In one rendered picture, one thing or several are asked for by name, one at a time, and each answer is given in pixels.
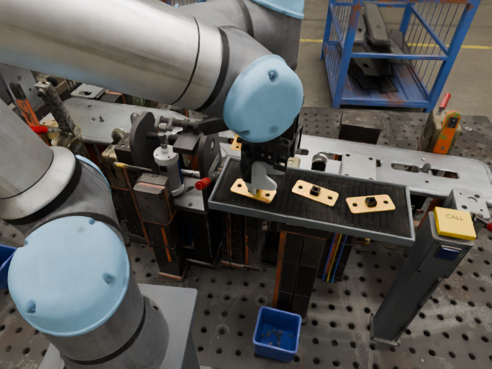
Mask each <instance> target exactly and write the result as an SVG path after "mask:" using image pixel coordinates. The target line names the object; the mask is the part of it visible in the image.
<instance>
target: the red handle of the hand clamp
mask: <svg viewBox="0 0 492 369"><path fill-rule="evenodd" d="M29 127H30V128H31V129H32V130H33V131H34V132H35V133H36V134H37V135H45V134H47V133H71V132H70V130H69V128H68V127H46V126H29Z"/></svg>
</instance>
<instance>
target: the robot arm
mask: <svg viewBox="0 0 492 369"><path fill-rule="evenodd" d="M304 2H305V0H216V1H206V2H201V3H194V4H185V5H180V4H175V6H174V7H172V6H171V5H169V4H166V3H164V2H162V1H159V0H0V62H1V63H5V64H10V65H13V66H16V67H22V68H25V69H28V70H33V71H37V72H42V73H45V74H49V75H53V76H56V77H60V78H65V79H68V80H71V81H77V82H80V83H85V84H89V85H92V86H97V87H100V88H104V89H109V90H112V91H115V92H121V93H124V94H129V95H132V96H136V97H141V98H144V99H148V100H153V101H156V102H159V103H164V104H167V105H172V106H176V107H179V108H184V109H188V110H191V111H195V112H199V113H204V116H203V117H202V118H203V119H202V120H201V121H200V122H199V123H198V126H199V127H200V128H201V131H202V132H203V134H204V135H211V134H215V133H219V132H222V131H226V130H232V131H234V132H235V133H236V134H237V135H238V136H239V137H240V138H241V139H242V142H241V160H240V173H241V175H242V180H243V182H245V185H246V187H247V189H248V190H249V191H250V192H251V193H252V194H253V195H256V189H259V190H271V191H273V190H276V188H277V184H276V183H275V182H274V181H273V180H272V179H270V178H269V177H268V176H267V174H275V175H283V174H285V173H286V172H287V165H288V159H289V158H290V157H294V156H295V154H296V153H297V149H300V145H301V140H302V130H303V123H300V122H299V112H300V109H301V107H302V106H303V105H304V99H305V96H303V88H302V83H301V81H300V79H299V77H298V76H297V61H298V54H299V41H300V35H301V28H302V19H303V18H304ZM298 139H299V143H298ZM282 163H285V165H282ZM0 218H1V219H2V220H4V221H6V222H7V223H9V224H10V225H11V226H13V227H15V228H16V229H18V230H19V231H20V232H21V233H22V234H23V236H24V246H23V247H19V248H18V249H17V250H16V251H15V254H14V256H13V257H12V260H11V262H10V267H9V271H8V287H9V290H10V295H11V297H12V299H13V301H14V302H15V304H16V307H17V309H18V311H19V312H20V314H21V315H22V317H24V318H25V320H26V321H27V322H28V323H29V324H31V325H32V326H33V327H34V328H35V329H38V330H39V331H41V333H42V334H43V335H44V336H45V337H46V338H47V339H48V340H49V341H50V342H51V343H52V344H53V345H54V346H55V347H56V348H57V349H58V350H59V353H60V363H61V369H158V368H159V367H160V365H161V363H162V361H163V359H164V357H165V353H166V351H167V348H168V326H167V323H166V320H165V317H164V315H163V312H162V311H161V309H160V308H159V306H158V305H157V304H156V303H155V302H154V301H153V300H152V299H150V298H149V297H147V296H145V295H144V294H142V293H141V290H140V289H139V287H138V284H137V281H136V279H135V276H134V274H133V271H132V268H131V265H130V261H129V258H128V255H127V251H126V247H125V245H124V240H123V238H122V233H121V229H120V227H119V222H118V219H117V216H116V212H115V209H114V206H113V201H112V195H111V189H110V186H109V183H108V181H107V179H106V178H105V176H104V175H103V173H102V171H101V170H100V169H99V168H98V167H97V166H96V165H95V164H94V163H93V162H92V161H90V160H88V159H86V158H85V157H82V156H80V155H76V156H75V155H74V154H73V153H72V152H71V151H70V150H68V149H66V148H64V147H61V146H48V145H47V144H46V143H45V142H44V141H43V140H42V139H41V138H40V137H39V136H38V135H37V134H36V133H35V132H34V131H33V130H32V129H31V128H30V127H29V126H28V125H27V124H26V123H25V122H24V121H23V120H22V119H21V118H20V117H19V116H18V115H17V114H16V113H15V112H14V111H13V110H12V109H11V108H10V107H9V106H8V105H7V104H6V103H5V102H4V101H3V100H2V99H1V98H0Z"/></svg>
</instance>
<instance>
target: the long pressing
mask: <svg viewBox="0 0 492 369"><path fill-rule="evenodd" d="M63 104H64V106H65V108H66V109H67V111H68V113H69V115H70V116H71V118H72V120H73V121H74V123H75V125H79V126H80V127H81V129H82V132H81V136H82V138H83V141H84V143H87V144H95V145H100V146H109V145H110V143H111V142H112V141H113V139H112V137H111V133H112V131H113V129H114V128H115V127H120V128H122V129H123V130H125V131H126V133H129V132H130V129H131V127H132V125H131V121H130V115H131V114H132V113H137V114H138V115H141V113H142V112H143V111H149V112H152V113H153V115H154V119H157V117H158V116H159V115H161V116H163V117H165V118H171V117H175V118H176V119H181V120H184V119H189V120H190V121H191V122H194V121H195V120H198V121H201V119H192V118H188V117H186V116H183V115H181V114H180V113H177V112H175V111H167V110H162V109H156V108H147V107H141V106H136V105H126V104H121V103H114V102H105V101H99V100H90V99H84V98H79V97H73V98H70V99H67V100H65V101H64V102H63ZM88 106H91V107H88ZM100 116H101V117H102V120H104V121H103V122H101V121H100ZM92 118H95V120H94V121H92ZM219 137H223V138H232V139H235V137H236V133H235V132H234V131H232V130H226V131H222V132H219ZM231 145H232V144H229V143H220V150H221V155H222V159H223V157H225V155H226V154H230V155H235V156H240V157H241V151H237V150H232V149H231ZM300 149H304V150H308V155H306V156H305V155H300V154H296V156H297V157H299V158H300V159H301V162H300V168H305V169H310V168H311V163H312V159H313V156H314V155H315V154H318V153H320V152H323V153H329V154H338V155H342V156H343V154H344V153H350V154H359V155H364V156H370V157H374V158H375V159H376V161H379V162H380V167H376V180H378V181H383V182H391V183H396V184H401V185H408V186H409V194H411V195H420V196H425V197H429V198H437V199H442V200H446V199H447V196H448V195H449V194H450V191H451V190H452V189H453V188H454V187H456V188H462V189H467V190H476V191H480V192H481V193H482V194H483V197H484V199H485V203H486V206H487V207H492V173H491V170H490V168H489V167H488V166H487V165H486V164H484V163H483V162H481V161H479V160H475V159H471V158H465V157H456V156H450V155H445V154H435V153H430V152H420V151H414V150H409V149H400V148H395V147H389V146H379V145H374V144H369V143H359V142H353V141H344V140H338V139H333V138H324V137H318V136H313V135H303V134H302V140H301V145H300ZM422 159H423V160H422ZM393 163H396V164H401V165H410V166H415V167H417V168H418V171H419V172H418V173H414V172H408V171H400V170H395V169H393V168H392V164H393ZM425 163H430V164H431V168H430V171H429V173H424V172H421V171H420V168H422V167H423V165H424V164H425ZM340 164H341V161H338V160H329V159H327V166H326V171H325V172H328V173H333V174H338V172H339V169H340ZM431 169H434V170H440V171H449V172H453V173H456V174H457V175H458V179H452V178H447V177H442V176H434V175H432V174H431ZM426 181H427V182H426Z"/></svg>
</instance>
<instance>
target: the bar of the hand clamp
mask: <svg viewBox="0 0 492 369"><path fill-rule="evenodd" d="M46 81H47V82H46V83H45V84H43V83H42V81H39V82H38V83H36V84H35V85H34V87H35V89H36V90H37V92H38V94H37V96H38V97H41V98H42V100H43V101H44V103H45V104H46V106H47V107H48V109H49V111H50V112H51V114H52V115H53V117H54V119H55V120H56V122H57V124H58V125H59V126H60V127H68V128H69V130H70V132H71V133H72V128H73V127H74V126H75V123H74V121H73V120H72V118H71V116H70V115H69V113H68V111H67V109H66V108H65V106H64V104H63V102H62V101H61V99H60V97H59V95H58V94H57V92H56V90H55V89H54V86H58V85H59V82H58V81H57V79H56V78H55V77H53V76H48V77H47V78H46ZM72 135H73V134H72ZM73 137H74V135H73Z"/></svg>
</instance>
